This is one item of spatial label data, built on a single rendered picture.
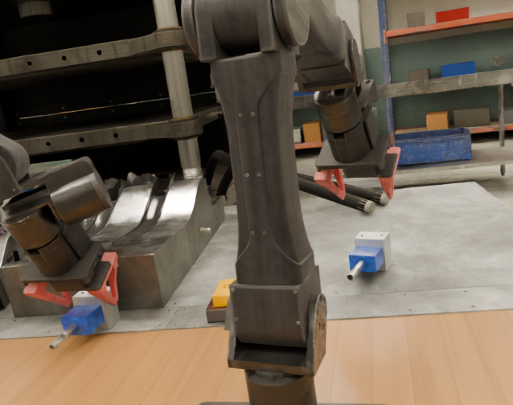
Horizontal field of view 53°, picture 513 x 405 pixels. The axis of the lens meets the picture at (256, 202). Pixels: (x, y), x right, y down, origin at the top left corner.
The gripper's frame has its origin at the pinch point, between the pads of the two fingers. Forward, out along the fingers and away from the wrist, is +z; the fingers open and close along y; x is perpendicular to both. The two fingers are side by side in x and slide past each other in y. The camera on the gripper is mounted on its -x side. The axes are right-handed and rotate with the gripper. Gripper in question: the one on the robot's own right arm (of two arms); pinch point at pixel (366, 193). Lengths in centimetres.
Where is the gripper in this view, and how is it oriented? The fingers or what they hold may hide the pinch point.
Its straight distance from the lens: 83.9
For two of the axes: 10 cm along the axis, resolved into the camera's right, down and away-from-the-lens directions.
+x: -3.5, 7.2, -6.0
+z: 3.6, 6.9, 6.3
